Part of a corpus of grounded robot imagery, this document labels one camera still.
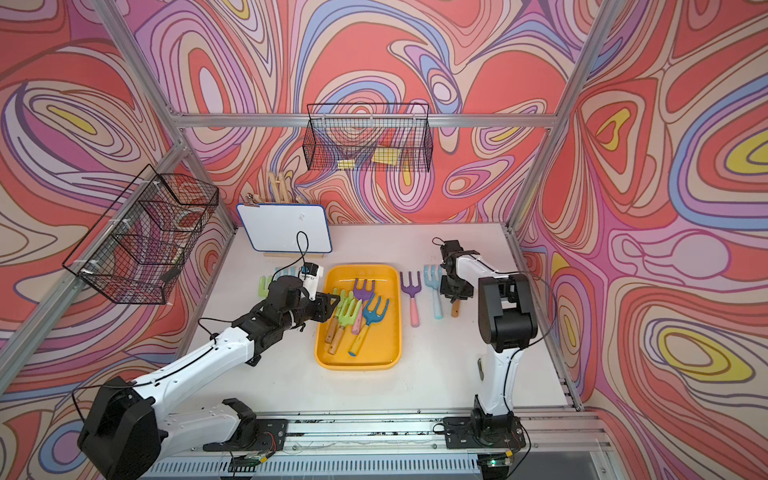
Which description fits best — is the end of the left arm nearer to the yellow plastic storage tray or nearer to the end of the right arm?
the yellow plastic storage tray

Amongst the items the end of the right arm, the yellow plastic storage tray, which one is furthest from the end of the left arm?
the end of the right arm

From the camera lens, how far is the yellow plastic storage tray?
0.84m
